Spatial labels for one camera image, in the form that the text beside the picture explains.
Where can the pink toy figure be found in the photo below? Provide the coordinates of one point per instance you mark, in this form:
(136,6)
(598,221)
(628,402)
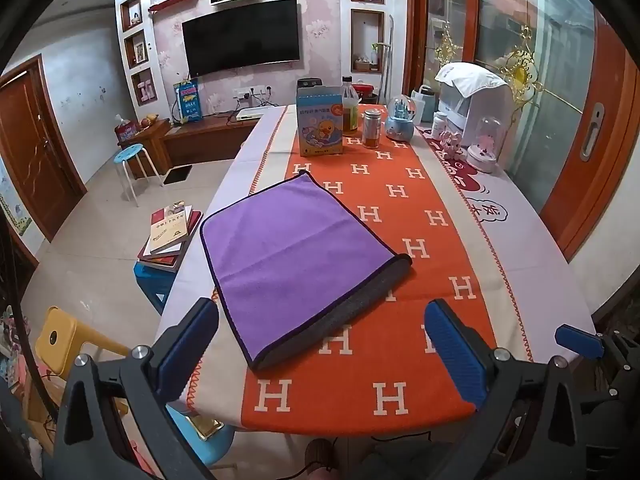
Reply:
(451,144)

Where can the blue snow globe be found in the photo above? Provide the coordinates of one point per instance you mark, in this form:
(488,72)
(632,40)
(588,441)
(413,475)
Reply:
(400,125)

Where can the yellow chair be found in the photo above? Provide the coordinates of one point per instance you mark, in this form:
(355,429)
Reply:
(60,335)

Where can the small white bottle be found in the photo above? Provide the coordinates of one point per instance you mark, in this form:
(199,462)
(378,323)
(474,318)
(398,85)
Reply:
(439,126)

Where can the blue round stool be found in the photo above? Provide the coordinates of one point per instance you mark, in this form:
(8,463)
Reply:
(129,152)

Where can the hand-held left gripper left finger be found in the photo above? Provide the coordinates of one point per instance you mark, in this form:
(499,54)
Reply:
(187,350)

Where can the black flat television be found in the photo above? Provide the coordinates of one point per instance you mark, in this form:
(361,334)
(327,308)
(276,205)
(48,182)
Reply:
(240,35)

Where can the red wall shelf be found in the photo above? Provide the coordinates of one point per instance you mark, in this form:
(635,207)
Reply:
(175,0)

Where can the stack of books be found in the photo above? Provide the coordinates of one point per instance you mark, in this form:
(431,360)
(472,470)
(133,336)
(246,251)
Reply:
(170,232)

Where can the mop pole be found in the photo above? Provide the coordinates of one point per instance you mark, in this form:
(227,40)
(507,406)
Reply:
(388,60)

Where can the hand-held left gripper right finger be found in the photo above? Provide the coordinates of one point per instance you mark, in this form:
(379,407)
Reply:
(455,355)

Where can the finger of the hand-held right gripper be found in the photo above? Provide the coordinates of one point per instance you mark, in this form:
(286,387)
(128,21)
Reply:
(580,341)

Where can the red pot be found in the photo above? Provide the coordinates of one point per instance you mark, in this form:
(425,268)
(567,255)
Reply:
(365,92)

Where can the wall power sockets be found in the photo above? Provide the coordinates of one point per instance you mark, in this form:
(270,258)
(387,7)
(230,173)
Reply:
(252,92)

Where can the wooden television cabinet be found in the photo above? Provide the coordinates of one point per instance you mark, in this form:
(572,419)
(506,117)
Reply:
(200,137)

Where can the gold door ornament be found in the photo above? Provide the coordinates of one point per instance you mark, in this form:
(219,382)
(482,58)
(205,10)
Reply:
(520,72)

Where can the red tissue pack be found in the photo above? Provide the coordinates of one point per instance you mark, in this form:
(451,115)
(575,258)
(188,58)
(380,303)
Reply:
(125,130)

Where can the purple towel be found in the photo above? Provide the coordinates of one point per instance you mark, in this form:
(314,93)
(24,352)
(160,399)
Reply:
(290,250)

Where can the blue printed carton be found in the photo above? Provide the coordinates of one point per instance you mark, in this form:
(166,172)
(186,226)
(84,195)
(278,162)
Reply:
(187,102)

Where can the white countertop appliance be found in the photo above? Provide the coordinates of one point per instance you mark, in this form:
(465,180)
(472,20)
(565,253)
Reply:
(487,110)

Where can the glass bottle with amber liquid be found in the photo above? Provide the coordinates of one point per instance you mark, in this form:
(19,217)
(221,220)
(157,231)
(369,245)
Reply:
(350,112)

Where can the wooden door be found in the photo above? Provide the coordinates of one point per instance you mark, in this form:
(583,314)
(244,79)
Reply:
(35,145)

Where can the orange patterned tablecloth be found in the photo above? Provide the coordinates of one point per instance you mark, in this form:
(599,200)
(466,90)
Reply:
(410,270)

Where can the blue plastic stool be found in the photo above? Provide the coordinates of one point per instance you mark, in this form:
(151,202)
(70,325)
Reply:
(152,285)

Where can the white set-top box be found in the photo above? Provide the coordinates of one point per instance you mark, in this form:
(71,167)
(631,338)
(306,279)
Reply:
(255,112)

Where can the white plastic jug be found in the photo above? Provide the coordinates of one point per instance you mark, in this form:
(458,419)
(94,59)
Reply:
(424,105)

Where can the metal can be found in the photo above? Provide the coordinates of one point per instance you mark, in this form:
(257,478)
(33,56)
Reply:
(372,130)

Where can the blue box with duck print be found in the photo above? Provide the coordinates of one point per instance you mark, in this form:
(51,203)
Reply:
(320,125)

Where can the wall poster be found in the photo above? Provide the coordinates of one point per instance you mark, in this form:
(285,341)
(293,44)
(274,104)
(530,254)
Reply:
(12,205)

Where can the black floor mat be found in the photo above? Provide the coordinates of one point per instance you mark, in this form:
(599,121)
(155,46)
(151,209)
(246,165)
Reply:
(178,175)

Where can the glass dome music box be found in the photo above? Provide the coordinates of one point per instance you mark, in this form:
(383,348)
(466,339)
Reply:
(484,147)

